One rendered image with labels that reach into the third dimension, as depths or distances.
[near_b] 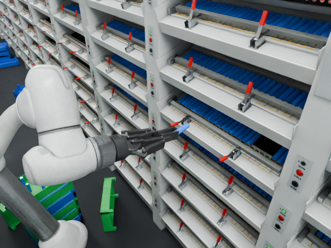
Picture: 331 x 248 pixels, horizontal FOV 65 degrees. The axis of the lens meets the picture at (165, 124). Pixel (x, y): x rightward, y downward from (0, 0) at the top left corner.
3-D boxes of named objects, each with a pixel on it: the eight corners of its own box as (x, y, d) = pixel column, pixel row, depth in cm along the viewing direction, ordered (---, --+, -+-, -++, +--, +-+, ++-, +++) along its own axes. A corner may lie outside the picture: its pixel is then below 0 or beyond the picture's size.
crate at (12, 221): (7, 225, 176) (14, 231, 172) (-4, 205, 164) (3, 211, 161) (45, 196, 197) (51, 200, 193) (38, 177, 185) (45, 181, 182)
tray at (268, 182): (274, 198, 83) (275, 182, 77) (161, 117, 123) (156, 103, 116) (310, 158, 89) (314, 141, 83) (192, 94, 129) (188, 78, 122)
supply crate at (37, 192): (23, 211, 138) (18, 201, 133) (6, 193, 148) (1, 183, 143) (72, 178, 157) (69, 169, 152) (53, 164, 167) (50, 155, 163)
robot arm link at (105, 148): (83, 131, 69) (104, 127, 72) (83, 159, 73) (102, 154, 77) (98, 149, 63) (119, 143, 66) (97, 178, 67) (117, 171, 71)
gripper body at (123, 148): (118, 145, 67) (147, 138, 72) (103, 130, 72) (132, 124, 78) (116, 169, 70) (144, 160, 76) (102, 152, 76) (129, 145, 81)
